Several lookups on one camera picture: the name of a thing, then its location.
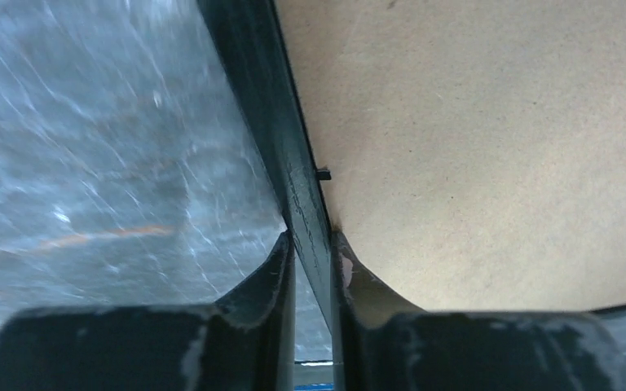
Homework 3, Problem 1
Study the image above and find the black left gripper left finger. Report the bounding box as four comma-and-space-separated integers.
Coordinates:
0, 232, 295, 390

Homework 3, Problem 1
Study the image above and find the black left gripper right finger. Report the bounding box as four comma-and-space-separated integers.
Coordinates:
331, 232, 626, 390

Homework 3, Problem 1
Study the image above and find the black picture frame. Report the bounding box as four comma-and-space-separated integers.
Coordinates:
196, 0, 626, 330

